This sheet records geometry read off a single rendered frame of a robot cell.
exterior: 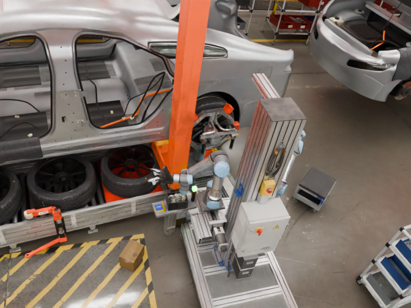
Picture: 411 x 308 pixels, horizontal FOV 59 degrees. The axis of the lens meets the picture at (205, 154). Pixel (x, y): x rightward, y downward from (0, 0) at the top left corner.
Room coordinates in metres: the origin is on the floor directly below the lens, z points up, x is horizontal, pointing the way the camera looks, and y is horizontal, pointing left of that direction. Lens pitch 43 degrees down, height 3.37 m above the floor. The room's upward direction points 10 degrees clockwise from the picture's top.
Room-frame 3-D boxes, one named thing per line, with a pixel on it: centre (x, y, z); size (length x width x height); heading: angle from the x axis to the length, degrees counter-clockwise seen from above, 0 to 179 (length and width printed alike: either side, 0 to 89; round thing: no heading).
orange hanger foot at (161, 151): (2.84, 0.43, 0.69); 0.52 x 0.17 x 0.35; 29
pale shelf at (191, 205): (2.33, 0.22, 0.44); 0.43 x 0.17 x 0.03; 119
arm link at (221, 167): (2.03, -0.14, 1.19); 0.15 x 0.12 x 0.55; 8
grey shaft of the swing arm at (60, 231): (1.95, 1.27, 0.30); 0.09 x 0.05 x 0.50; 119
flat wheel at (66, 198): (2.40, 1.41, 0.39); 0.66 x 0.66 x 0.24
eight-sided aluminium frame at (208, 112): (3.13, 0.00, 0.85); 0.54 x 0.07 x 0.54; 119
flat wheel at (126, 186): (2.76, 0.78, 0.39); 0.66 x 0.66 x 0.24
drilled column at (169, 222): (2.31, 0.24, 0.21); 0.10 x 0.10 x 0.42; 29
